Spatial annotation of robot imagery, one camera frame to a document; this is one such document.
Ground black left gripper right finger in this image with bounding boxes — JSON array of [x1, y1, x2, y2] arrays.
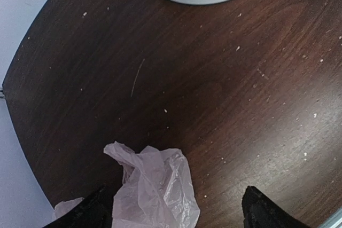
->
[[242, 186, 308, 228]]

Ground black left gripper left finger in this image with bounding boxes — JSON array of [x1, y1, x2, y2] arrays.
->
[[45, 185, 112, 228]]

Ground translucent pink plastic bag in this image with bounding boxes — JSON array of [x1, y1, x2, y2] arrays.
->
[[53, 142, 200, 227]]

